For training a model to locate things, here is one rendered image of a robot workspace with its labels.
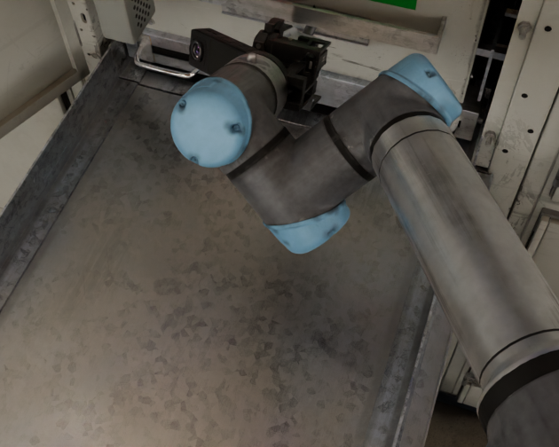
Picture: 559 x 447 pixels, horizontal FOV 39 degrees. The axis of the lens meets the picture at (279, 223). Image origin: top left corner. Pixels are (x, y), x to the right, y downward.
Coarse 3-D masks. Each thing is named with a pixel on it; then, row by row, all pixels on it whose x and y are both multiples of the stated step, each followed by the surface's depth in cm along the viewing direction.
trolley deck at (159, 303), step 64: (128, 128) 117; (128, 192) 111; (192, 192) 110; (384, 192) 110; (64, 256) 105; (128, 256) 105; (192, 256) 105; (256, 256) 104; (320, 256) 104; (384, 256) 104; (0, 320) 100; (64, 320) 100; (128, 320) 100; (192, 320) 100; (256, 320) 99; (320, 320) 99; (384, 320) 99; (0, 384) 95; (64, 384) 95; (128, 384) 95; (192, 384) 95; (256, 384) 95; (320, 384) 95
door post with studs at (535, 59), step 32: (544, 0) 86; (544, 32) 89; (512, 64) 95; (544, 64) 92; (512, 96) 98; (544, 96) 96; (512, 128) 103; (480, 160) 110; (512, 160) 108; (512, 192) 113; (448, 352) 160
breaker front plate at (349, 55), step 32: (160, 0) 112; (192, 0) 110; (288, 0) 104; (320, 0) 102; (352, 0) 100; (448, 0) 95; (480, 0) 93; (224, 32) 113; (256, 32) 111; (320, 32) 106; (448, 32) 99; (352, 64) 109; (384, 64) 107; (448, 64) 103
